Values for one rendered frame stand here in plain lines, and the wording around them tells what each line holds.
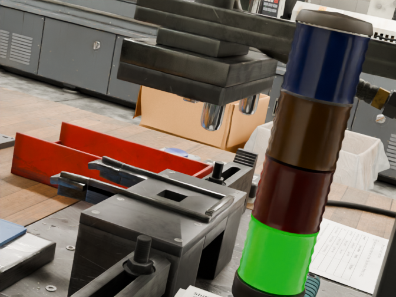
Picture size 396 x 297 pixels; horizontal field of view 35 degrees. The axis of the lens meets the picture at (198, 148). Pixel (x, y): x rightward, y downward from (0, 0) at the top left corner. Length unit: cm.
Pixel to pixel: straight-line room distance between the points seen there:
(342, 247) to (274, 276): 55
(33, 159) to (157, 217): 33
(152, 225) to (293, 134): 28
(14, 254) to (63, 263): 6
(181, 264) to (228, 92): 15
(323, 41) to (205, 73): 23
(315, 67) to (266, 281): 11
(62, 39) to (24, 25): 45
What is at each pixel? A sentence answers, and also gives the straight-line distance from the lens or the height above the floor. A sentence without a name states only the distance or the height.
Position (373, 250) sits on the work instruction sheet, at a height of 90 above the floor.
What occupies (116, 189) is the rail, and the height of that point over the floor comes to 99.
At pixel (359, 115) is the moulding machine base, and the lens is 510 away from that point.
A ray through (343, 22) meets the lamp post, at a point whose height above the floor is 119.
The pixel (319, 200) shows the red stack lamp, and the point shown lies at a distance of 33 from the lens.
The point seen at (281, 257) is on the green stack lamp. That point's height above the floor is 107.
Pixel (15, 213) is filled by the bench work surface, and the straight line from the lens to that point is 78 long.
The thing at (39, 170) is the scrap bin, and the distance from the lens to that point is 89.
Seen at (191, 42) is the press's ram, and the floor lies 115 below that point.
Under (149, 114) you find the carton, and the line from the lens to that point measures 306.
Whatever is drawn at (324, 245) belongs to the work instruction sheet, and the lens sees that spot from 88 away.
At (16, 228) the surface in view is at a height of 92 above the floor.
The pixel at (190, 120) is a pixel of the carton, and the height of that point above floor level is 60.
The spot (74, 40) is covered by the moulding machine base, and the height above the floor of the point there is 49.
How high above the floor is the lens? 120
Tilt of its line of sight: 14 degrees down
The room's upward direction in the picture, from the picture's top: 12 degrees clockwise
